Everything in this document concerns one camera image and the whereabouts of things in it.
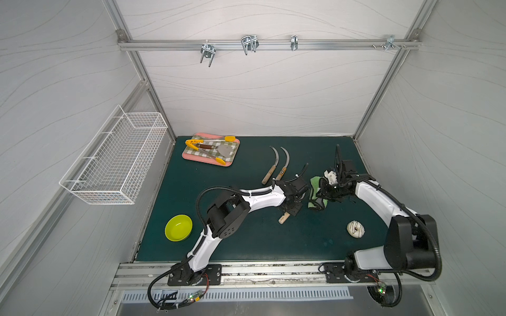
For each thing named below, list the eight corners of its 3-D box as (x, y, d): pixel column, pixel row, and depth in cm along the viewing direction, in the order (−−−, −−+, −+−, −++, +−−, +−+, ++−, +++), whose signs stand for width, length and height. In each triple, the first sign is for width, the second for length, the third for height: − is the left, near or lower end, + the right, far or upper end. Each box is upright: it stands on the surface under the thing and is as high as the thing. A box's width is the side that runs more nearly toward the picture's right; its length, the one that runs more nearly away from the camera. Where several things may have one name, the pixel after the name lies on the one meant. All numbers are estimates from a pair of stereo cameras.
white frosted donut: (349, 238, 85) (352, 235, 82) (344, 223, 89) (347, 220, 86) (363, 238, 85) (367, 235, 82) (358, 223, 89) (361, 220, 86)
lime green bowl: (164, 241, 81) (161, 239, 79) (171, 217, 88) (169, 214, 85) (189, 241, 81) (187, 239, 79) (194, 217, 88) (192, 214, 85)
